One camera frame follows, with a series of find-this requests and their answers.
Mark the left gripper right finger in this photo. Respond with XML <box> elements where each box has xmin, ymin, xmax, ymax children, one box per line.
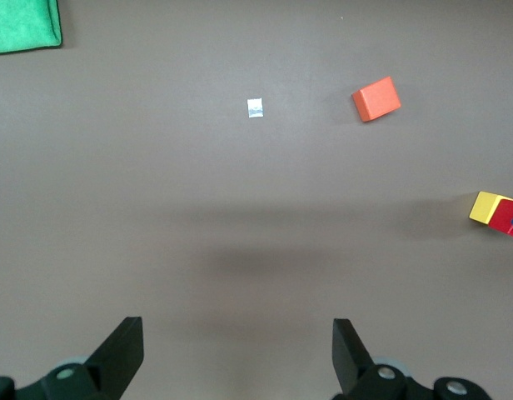
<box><xmin>331</xmin><ymin>317</ymin><xmax>491</xmax><ymax>400</ymax></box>

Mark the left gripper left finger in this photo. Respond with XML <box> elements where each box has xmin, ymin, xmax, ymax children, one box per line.
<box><xmin>0</xmin><ymin>316</ymin><xmax>145</xmax><ymax>400</ymax></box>

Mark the red wooden block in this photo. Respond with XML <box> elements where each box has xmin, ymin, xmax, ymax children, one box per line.
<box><xmin>486</xmin><ymin>198</ymin><xmax>513</xmax><ymax>242</ymax></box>

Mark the yellow wooden block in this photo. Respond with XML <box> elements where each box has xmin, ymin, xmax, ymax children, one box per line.
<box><xmin>468</xmin><ymin>190</ymin><xmax>512</xmax><ymax>227</ymax></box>

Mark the orange wooden block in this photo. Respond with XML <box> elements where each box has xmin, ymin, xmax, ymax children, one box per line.
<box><xmin>351</xmin><ymin>75</ymin><xmax>403</xmax><ymax>123</ymax></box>

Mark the green folded cloth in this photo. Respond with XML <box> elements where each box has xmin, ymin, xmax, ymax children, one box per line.
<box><xmin>0</xmin><ymin>0</ymin><xmax>63</xmax><ymax>56</ymax></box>

